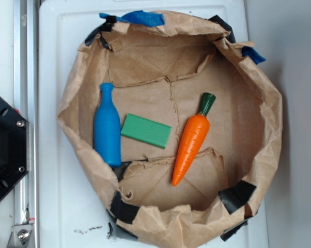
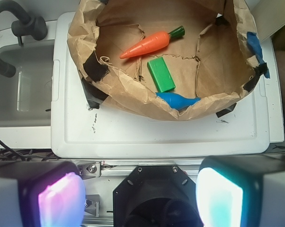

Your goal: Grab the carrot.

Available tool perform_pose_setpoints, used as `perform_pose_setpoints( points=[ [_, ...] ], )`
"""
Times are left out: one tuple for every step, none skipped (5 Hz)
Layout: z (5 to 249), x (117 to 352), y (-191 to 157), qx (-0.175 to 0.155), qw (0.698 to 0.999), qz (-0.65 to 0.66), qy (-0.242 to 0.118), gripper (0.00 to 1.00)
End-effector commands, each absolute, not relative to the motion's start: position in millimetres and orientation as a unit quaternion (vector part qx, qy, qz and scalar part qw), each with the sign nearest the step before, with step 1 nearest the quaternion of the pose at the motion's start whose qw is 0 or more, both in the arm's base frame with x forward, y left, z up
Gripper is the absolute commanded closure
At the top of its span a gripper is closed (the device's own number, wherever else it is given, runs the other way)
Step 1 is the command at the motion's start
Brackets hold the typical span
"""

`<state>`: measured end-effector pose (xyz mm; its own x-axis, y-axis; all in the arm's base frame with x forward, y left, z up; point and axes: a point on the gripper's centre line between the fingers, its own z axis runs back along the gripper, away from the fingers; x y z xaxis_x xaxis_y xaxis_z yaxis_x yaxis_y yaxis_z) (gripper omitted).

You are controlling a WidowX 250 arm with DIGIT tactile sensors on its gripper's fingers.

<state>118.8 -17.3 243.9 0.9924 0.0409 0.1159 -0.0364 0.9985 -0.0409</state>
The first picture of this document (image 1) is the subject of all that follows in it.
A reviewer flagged orange toy carrot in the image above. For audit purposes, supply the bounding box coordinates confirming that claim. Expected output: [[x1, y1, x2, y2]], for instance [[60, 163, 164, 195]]
[[172, 92, 216, 186]]

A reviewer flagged brown paper bag tray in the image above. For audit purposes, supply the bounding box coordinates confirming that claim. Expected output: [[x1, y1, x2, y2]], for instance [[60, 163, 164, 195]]
[[57, 11, 283, 247]]

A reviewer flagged aluminium rail frame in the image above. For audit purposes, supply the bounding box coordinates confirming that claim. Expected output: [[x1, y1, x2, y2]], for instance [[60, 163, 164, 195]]
[[8, 1, 41, 247]]

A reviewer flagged green rectangular block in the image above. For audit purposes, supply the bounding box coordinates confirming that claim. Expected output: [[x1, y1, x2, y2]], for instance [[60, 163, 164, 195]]
[[121, 114, 172, 149]]

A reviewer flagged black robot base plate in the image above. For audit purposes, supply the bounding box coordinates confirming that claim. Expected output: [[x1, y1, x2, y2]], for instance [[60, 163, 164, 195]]
[[0, 96, 28, 202]]

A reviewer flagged white plastic board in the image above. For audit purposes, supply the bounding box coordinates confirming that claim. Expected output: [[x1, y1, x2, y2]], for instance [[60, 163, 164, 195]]
[[38, 0, 270, 248]]

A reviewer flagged blue toy bottle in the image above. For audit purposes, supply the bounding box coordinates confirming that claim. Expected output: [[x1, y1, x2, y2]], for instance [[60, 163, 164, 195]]
[[94, 83, 121, 168]]

